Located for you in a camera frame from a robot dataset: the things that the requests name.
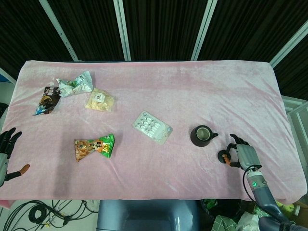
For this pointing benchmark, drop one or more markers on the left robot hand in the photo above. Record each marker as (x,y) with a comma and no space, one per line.
(6,144)

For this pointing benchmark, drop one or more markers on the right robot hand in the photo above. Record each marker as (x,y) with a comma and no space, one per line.
(247,155)

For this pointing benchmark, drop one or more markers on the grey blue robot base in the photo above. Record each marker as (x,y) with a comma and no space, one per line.
(146,215)

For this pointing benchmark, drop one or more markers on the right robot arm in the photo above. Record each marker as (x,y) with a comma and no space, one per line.
(262,192)

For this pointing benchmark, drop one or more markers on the black cup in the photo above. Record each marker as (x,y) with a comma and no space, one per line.
(196,142)

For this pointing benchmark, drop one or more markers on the black trash bag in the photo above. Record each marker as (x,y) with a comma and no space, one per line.
(226,207)

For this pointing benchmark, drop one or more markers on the green snack packet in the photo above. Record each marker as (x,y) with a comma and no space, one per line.
(258,211)

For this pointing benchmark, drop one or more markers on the brown snack bag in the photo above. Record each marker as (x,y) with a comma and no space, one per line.
(47,101)

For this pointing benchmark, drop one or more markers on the white metal rack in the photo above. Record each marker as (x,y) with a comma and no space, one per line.
(297,113)

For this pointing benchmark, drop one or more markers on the white plastic bag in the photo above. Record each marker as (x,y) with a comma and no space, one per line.
(247,222)

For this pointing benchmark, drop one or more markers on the blue white board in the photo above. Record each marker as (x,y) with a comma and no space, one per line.
(6,75)

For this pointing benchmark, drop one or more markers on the green checked bag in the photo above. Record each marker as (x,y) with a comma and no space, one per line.
(223,223)

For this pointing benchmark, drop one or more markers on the orange green snack bag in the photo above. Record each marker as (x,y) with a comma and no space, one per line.
(93,148)

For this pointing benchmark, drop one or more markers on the white crumpled snack bag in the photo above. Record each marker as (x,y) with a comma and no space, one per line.
(74,86)

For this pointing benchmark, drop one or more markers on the silver pill blister pack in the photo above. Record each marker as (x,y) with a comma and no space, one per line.
(150,126)

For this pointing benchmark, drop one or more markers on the clear bag yellow snacks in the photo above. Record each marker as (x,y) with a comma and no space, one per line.
(101,101)

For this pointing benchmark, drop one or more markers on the pink velvet table cloth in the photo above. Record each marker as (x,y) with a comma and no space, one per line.
(154,101)

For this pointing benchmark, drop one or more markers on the white frame post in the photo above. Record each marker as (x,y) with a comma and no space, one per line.
(61,33)
(288,42)
(122,31)
(203,31)

